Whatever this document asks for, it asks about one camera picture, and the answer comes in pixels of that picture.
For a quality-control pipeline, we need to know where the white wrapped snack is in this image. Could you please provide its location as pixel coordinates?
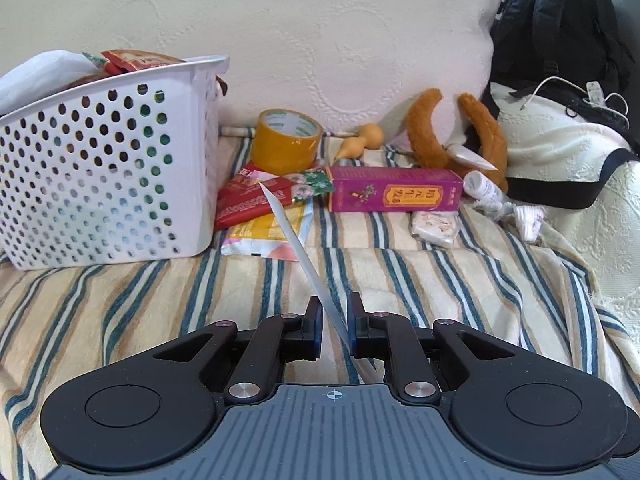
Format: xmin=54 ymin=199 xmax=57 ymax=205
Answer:
xmin=409 ymin=209 xmax=461 ymax=250

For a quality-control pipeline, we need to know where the cream quilted blanket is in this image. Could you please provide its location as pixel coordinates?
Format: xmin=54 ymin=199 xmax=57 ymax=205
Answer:
xmin=490 ymin=81 xmax=640 ymax=323

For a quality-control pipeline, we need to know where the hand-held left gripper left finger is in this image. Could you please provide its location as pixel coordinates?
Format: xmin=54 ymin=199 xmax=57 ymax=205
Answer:
xmin=152 ymin=296 xmax=325 ymax=406

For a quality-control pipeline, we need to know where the yellow tape roll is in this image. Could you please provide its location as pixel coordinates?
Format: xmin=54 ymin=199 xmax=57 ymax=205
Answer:
xmin=250 ymin=108 xmax=323 ymax=176

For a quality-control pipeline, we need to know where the small yellow gourd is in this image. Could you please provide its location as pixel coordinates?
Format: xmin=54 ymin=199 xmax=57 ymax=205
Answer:
xmin=334 ymin=123 xmax=385 ymax=162

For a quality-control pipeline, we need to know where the black backpack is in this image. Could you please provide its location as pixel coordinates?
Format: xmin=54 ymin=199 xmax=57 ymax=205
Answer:
xmin=489 ymin=0 xmax=637 ymax=128

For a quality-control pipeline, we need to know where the white pointed tag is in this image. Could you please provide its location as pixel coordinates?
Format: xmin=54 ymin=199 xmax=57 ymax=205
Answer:
xmin=446 ymin=143 xmax=499 ymax=171

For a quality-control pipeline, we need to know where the grey plastic strip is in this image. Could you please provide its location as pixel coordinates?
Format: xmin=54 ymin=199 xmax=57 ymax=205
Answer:
xmin=258 ymin=181 xmax=382 ymax=385

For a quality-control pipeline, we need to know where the magenta cardboard box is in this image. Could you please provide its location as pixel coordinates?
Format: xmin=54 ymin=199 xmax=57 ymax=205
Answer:
xmin=325 ymin=165 xmax=464 ymax=214

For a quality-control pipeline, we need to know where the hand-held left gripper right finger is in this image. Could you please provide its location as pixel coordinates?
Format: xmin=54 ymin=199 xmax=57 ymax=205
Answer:
xmin=348 ymin=292 xmax=507 ymax=406

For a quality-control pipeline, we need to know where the large cream cushion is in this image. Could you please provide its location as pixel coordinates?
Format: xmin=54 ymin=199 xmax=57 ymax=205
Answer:
xmin=0 ymin=0 xmax=506 ymax=148

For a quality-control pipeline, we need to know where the red snack packet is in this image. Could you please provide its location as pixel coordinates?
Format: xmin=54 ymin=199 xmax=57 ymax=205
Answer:
xmin=100 ymin=49 xmax=190 ymax=75

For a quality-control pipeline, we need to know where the small white bottle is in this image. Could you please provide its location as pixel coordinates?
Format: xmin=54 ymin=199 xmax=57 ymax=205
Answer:
xmin=462 ymin=170 xmax=504 ymax=207

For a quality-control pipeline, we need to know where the yellow and pink packet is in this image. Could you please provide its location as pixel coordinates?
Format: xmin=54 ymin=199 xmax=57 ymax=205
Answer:
xmin=220 ymin=199 xmax=314 ymax=262

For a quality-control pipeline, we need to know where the striped blanket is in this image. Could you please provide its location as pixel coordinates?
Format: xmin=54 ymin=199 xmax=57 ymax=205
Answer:
xmin=0 ymin=132 xmax=640 ymax=480

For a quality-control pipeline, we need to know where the white cloth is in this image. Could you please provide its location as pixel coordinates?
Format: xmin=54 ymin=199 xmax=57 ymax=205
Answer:
xmin=0 ymin=49 xmax=108 ymax=116

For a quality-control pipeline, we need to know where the white charger cable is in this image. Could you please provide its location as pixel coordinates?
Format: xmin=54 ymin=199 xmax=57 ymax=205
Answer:
xmin=519 ymin=75 xmax=631 ymax=129

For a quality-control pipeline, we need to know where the white perforated plastic basket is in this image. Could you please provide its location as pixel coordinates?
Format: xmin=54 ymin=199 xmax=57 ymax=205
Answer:
xmin=0 ymin=55 xmax=231 ymax=271

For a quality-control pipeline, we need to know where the white twisted wrapper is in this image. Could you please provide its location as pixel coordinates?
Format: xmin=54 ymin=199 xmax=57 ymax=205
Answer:
xmin=472 ymin=199 xmax=547 ymax=244

